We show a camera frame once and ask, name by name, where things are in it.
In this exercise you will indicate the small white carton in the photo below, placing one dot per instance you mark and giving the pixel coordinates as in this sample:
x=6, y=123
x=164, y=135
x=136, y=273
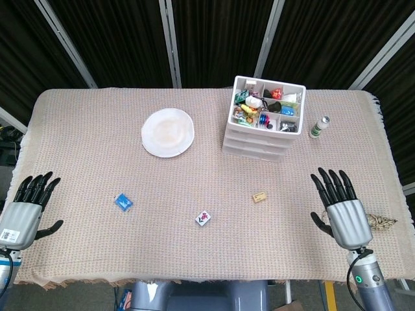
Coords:
x=250, y=84

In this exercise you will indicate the green printed packet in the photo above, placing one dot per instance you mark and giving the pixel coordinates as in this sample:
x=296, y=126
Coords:
x=290, y=104

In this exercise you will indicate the white round plastic object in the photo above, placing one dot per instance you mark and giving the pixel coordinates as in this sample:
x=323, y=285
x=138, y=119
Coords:
x=253, y=102

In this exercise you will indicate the blue plastic packet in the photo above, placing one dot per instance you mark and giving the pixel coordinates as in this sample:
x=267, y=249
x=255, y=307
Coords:
x=123, y=202

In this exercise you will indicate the blue printed package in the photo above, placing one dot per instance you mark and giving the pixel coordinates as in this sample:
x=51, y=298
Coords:
x=124, y=299

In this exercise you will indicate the orange red wrapped item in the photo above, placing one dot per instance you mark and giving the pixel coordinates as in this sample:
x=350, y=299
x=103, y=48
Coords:
x=277, y=93

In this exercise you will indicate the black pleated curtain panel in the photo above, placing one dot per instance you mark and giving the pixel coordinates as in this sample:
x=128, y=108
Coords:
x=113, y=39
x=19, y=48
x=220, y=39
x=324, y=32

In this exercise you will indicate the beige woven tablecloth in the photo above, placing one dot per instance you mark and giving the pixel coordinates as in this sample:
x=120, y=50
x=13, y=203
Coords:
x=97, y=162

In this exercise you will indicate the white paper plate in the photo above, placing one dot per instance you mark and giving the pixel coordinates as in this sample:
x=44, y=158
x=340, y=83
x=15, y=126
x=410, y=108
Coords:
x=168, y=133

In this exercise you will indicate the yellow eraser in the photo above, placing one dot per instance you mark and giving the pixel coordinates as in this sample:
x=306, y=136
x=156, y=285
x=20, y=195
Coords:
x=259, y=197

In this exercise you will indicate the blue red stacked discs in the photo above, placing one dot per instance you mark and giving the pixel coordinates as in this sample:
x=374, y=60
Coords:
x=264, y=120

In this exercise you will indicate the grey aluminium partition post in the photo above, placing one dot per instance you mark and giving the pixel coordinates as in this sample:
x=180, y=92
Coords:
x=382, y=55
x=65, y=42
x=268, y=42
x=410, y=188
x=13, y=120
x=170, y=42

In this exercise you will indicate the white organizer tray with items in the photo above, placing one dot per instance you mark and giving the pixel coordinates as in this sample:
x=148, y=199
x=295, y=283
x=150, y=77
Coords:
x=262, y=129

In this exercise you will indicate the green foil packet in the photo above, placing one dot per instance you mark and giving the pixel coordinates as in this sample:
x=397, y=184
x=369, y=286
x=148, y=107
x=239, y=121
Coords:
x=241, y=97

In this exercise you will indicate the small blue packet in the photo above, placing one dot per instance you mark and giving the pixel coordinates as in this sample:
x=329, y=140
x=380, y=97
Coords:
x=287, y=111

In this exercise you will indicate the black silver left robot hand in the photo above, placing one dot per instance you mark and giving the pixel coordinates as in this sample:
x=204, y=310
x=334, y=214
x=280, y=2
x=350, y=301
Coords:
x=19, y=223

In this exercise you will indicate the black pouch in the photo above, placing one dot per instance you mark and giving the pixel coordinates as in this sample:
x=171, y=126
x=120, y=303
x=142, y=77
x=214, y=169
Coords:
x=275, y=106

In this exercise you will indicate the white bottle green label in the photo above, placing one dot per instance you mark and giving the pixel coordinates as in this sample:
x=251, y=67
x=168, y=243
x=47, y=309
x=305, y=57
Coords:
x=317, y=129

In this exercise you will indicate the black binder clip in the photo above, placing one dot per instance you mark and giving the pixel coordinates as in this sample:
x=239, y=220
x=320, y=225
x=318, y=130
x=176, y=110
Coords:
x=267, y=93

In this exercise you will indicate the colourful wrapped candies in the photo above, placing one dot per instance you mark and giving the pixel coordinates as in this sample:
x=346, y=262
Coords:
x=241, y=118

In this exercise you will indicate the brown cardboard piece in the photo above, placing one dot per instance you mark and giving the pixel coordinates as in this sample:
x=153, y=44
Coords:
x=291, y=306

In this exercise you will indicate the white metal table leg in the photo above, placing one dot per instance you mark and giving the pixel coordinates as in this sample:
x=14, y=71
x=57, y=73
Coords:
x=288, y=290

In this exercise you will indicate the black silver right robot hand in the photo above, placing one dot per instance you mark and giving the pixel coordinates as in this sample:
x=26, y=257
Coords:
x=348, y=223

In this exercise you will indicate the white plastic bag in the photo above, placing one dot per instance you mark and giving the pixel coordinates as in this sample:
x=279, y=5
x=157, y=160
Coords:
x=292, y=98

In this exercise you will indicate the grey robot torso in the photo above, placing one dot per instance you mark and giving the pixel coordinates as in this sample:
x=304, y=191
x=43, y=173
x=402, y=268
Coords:
x=201, y=296

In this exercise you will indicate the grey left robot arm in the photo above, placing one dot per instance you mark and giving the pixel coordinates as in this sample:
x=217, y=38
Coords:
x=4, y=269

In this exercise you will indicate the white mahjong tile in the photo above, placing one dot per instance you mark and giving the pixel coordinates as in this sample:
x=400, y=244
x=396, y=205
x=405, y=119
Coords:
x=203, y=218

